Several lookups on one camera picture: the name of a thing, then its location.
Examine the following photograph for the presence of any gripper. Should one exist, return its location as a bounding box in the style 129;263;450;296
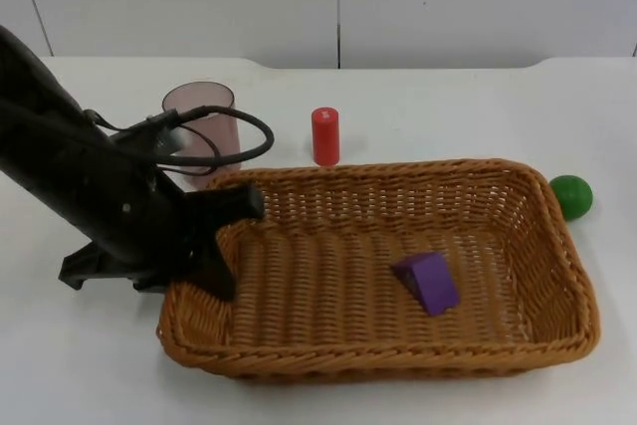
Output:
58;176;266;304

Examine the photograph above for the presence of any pale brown wicker basket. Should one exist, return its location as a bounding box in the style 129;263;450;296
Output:
155;157;602;387

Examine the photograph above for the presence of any red cylinder block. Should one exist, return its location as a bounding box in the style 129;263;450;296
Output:
311;106;341;168

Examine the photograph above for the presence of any purple triangular block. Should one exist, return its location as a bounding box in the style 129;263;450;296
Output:
390;252;462;318

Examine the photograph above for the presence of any clear cup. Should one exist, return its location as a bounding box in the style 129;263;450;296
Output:
161;80;244;188

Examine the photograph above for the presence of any green ball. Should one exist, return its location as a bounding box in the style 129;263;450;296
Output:
548;174;595;222

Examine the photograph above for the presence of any black cable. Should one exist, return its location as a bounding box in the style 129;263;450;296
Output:
82;105;276;178

